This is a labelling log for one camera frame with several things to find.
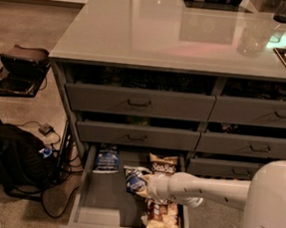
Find brown sea salt bag front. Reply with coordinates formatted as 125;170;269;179
146;200;179;228

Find middle right drawer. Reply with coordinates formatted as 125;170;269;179
196;132;286;159

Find brown sea salt bag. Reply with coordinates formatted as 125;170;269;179
146;200;179;228
149;153;178;175

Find brown sea salt bag rear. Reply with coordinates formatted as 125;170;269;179
149;153;178;175

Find bottom right drawer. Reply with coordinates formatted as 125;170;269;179
186;157;262;180

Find black office chair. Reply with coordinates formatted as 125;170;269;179
0;44;50;98

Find black power adapter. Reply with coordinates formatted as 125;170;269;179
39;123;54;135

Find blue chip bag front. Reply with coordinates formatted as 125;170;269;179
124;165;151;194

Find top right drawer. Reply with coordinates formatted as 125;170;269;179
208;96;286;128

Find black backpack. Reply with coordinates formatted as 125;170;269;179
0;123;52;195

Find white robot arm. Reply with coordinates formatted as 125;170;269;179
143;160;286;228

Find grey drawer cabinet counter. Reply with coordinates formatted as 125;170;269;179
51;0;286;168

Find middle left drawer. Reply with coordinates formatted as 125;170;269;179
76;120;200;151

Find blue chip bag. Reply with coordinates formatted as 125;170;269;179
93;143;120;174
124;165;151;194

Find blue chip bag rear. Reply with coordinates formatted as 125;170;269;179
93;143;120;174

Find top left drawer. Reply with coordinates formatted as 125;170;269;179
65;83;215;121

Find black floor cables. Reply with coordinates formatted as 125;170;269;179
2;117;87;222

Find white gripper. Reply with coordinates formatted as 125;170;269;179
137;173;170;200

